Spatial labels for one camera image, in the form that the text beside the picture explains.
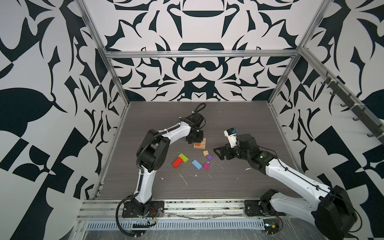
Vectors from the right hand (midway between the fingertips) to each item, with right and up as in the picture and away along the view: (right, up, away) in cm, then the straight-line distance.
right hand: (220, 146), depth 80 cm
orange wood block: (-12, -1, +14) cm, 18 cm away
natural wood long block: (-7, +1, +18) cm, 19 cm away
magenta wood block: (-7, -13, +8) cm, 17 cm away
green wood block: (-19, -9, +9) cm, 23 cm away
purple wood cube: (-5, -8, +11) cm, 15 cm away
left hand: (-9, +3, +15) cm, 18 cm away
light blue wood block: (-12, -12, +9) cm, 19 cm away
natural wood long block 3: (-9, -2, +15) cm, 17 cm away
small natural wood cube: (-7, -6, +12) cm, 15 cm away
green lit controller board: (+22, -36, -9) cm, 43 cm away
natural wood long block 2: (-8, 0, +15) cm, 17 cm away
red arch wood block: (-24, -11, +7) cm, 27 cm away
